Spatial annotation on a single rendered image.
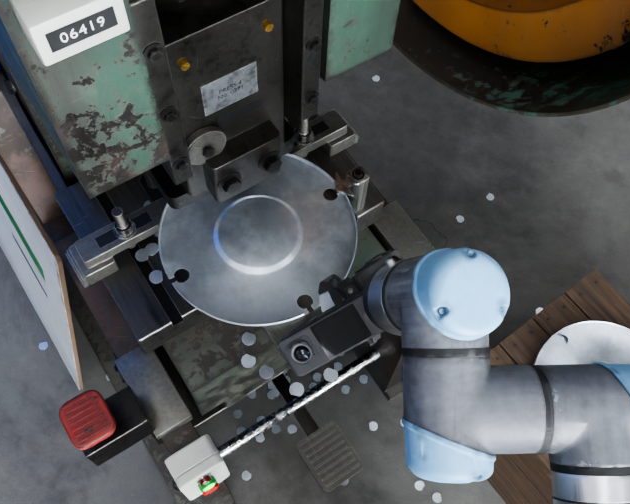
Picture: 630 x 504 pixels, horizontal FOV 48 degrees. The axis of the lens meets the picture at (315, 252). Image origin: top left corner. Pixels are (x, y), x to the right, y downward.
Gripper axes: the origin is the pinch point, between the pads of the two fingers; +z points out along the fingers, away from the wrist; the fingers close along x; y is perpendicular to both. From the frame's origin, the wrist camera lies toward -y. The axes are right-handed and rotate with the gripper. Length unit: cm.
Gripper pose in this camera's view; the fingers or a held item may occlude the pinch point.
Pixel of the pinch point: (326, 312)
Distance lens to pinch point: 90.7
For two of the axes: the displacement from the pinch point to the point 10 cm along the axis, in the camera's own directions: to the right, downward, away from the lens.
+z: -2.7, 1.0, 9.6
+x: -5.3, -8.4, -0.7
